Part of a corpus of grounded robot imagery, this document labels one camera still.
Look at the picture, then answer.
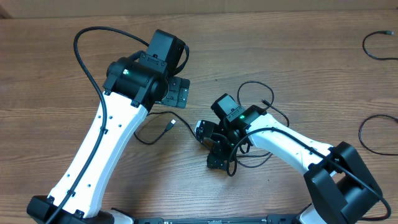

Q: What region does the thin black USB cable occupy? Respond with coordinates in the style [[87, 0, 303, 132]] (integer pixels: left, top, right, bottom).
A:
[[132, 110, 200, 146]]

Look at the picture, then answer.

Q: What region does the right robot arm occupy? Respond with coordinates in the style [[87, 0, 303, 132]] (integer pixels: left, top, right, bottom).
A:
[[195, 94, 392, 223]]

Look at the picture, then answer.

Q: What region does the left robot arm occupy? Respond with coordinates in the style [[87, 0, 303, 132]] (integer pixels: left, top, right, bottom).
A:
[[27, 30, 189, 223]]

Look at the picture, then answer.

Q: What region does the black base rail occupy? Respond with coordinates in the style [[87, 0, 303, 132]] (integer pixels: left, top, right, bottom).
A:
[[133, 214, 300, 224]]

